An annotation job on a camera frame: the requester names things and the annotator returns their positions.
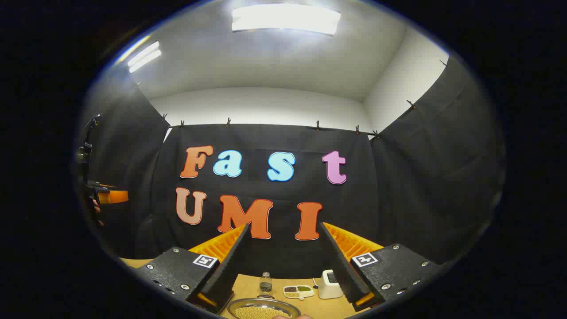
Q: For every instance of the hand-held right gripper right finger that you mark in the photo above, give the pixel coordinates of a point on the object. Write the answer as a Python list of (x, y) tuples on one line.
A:
[(343, 274)]

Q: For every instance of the pile of yellow soybeans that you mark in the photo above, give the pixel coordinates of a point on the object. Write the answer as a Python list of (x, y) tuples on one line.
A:
[(261, 313)]

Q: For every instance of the large ceiling light panel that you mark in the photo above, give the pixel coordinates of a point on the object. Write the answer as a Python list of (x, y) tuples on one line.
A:
[(285, 18)]

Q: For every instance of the clear plastic water bottle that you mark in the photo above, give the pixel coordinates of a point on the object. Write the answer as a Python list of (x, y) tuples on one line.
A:
[(266, 283)]

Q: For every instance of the white toaster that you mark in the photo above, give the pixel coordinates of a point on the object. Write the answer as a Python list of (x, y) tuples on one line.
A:
[(328, 288)]

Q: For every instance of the stainless steel pot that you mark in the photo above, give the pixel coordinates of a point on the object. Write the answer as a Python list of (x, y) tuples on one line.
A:
[(248, 303)]

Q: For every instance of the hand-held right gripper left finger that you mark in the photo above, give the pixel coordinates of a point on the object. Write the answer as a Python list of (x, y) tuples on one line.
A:
[(230, 270)]

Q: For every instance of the black backdrop cloth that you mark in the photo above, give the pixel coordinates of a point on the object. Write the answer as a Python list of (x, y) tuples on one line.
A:
[(398, 186)]

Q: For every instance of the white divided tray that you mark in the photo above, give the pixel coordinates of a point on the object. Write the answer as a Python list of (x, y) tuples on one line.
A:
[(305, 294)]

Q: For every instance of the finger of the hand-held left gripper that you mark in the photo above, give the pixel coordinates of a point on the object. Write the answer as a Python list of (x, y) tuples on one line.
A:
[(113, 196)]

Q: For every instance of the small ceiling light panel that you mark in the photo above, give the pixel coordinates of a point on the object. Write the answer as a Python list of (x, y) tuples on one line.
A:
[(145, 56)]

